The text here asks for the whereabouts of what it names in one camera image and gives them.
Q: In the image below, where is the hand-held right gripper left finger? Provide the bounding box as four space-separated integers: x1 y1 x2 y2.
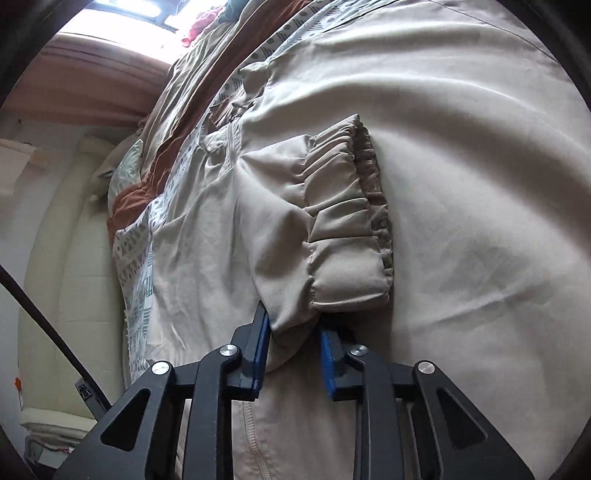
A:
54 302 271 480

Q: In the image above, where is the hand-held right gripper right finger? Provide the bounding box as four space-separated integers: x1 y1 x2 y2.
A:
320 323 536 480

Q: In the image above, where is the beige jacket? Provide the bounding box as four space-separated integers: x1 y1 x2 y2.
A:
150 0 591 480

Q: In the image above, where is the white patterned blanket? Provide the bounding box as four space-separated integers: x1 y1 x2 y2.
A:
112 0 365 386

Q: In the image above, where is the rust orange blanket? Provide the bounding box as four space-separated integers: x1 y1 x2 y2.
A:
106 28 296 241

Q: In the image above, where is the cream padded headboard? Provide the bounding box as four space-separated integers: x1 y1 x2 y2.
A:
18 129 139 435

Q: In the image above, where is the pale patterned pillow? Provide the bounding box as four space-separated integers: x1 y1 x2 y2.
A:
108 138 145 214

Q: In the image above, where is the beige duvet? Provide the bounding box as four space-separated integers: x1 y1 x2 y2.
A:
139 0 315 153

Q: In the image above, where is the pink curtain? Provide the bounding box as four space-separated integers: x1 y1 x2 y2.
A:
0 32 176 127

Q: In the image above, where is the pink garment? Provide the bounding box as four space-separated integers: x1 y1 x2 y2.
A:
181 10 218 47

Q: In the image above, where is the dark cloth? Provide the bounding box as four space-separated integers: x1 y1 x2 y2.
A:
219 0 246 22

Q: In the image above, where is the window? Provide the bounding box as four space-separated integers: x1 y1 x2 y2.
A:
60 0 232 34

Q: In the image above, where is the black cable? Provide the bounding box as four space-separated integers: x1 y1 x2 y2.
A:
0 265 112 411

